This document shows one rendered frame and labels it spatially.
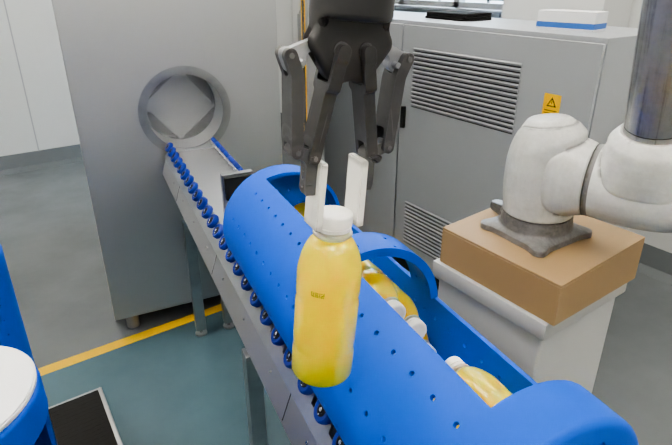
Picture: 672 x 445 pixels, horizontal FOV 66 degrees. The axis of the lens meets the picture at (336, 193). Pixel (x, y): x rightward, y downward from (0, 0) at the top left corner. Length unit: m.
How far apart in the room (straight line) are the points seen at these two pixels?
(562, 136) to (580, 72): 1.07
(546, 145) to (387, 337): 0.59
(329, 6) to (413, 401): 0.44
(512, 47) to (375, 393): 1.88
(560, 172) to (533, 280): 0.23
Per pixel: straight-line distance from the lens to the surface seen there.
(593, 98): 2.18
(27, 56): 5.45
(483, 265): 1.21
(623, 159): 1.08
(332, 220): 0.51
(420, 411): 0.64
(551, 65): 2.25
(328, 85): 0.46
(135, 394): 2.52
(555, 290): 1.11
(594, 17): 2.36
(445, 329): 0.98
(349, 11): 0.45
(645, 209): 1.12
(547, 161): 1.14
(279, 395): 1.12
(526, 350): 1.23
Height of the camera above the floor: 1.64
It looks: 23 degrees down
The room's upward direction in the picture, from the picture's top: straight up
